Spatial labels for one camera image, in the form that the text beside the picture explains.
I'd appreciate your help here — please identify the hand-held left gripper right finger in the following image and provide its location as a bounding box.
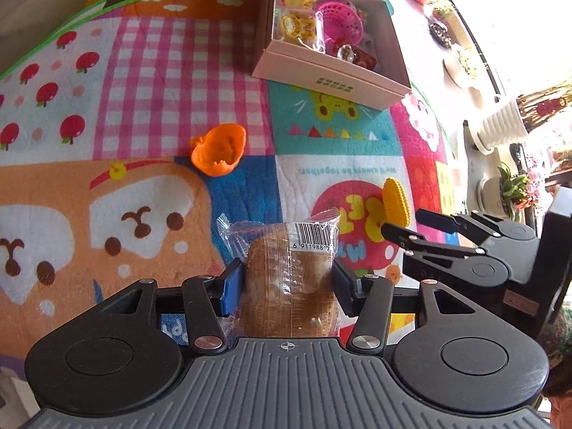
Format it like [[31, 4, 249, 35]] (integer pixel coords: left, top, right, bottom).
[[332, 259, 475, 355]]

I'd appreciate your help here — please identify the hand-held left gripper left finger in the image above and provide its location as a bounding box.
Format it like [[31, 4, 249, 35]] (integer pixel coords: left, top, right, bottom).
[[96, 260, 246, 353]]

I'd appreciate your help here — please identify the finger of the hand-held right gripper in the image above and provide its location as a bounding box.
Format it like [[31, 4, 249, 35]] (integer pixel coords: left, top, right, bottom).
[[415, 208, 505, 244], [381, 222, 488, 281]]

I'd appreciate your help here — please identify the yellow corn toy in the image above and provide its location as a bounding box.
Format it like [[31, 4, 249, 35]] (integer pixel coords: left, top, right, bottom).
[[382, 178, 412, 228]]

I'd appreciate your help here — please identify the brown packaged bread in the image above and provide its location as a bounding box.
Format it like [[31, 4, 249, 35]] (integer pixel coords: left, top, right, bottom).
[[217, 208, 342, 340]]

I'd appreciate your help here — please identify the brown chestnut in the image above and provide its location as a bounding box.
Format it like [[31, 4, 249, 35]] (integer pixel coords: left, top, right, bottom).
[[355, 49, 380, 70]]

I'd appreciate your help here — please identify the pink cardboard box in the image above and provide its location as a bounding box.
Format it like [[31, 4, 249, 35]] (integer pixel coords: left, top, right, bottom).
[[250, 0, 412, 112]]

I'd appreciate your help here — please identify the pink toy net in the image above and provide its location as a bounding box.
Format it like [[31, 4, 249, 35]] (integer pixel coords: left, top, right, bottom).
[[315, 0, 365, 54]]

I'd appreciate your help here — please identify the yellow packaged cake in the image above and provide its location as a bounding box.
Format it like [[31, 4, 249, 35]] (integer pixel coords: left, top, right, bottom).
[[272, 6, 327, 54]]

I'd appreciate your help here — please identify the person's right forearm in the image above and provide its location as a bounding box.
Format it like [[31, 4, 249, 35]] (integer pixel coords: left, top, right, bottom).
[[538, 308, 572, 429]]

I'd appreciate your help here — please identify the pink flowering potted plant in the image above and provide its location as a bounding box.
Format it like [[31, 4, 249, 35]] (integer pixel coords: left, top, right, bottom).
[[476, 163, 548, 222]]

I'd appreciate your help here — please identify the white ribbed flower pot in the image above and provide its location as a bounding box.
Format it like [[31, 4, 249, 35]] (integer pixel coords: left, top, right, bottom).
[[467, 98, 526, 153]]

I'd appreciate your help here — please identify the orange pumpkin toy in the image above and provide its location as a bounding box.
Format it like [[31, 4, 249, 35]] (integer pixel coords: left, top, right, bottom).
[[190, 123, 247, 176]]

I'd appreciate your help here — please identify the white potted plant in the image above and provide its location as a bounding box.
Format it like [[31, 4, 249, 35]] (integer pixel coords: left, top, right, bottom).
[[442, 47, 481, 90]]

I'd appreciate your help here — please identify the dark potted plant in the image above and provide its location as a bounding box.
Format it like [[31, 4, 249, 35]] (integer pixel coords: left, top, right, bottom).
[[426, 2, 457, 50]]

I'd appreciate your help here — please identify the colourful cartoon play mat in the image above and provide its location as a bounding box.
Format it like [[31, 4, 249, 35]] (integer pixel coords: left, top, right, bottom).
[[0, 0, 461, 367]]

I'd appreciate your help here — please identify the beige sofa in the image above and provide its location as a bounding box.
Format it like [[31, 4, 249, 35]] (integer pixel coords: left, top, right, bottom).
[[0, 0, 117, 77]]

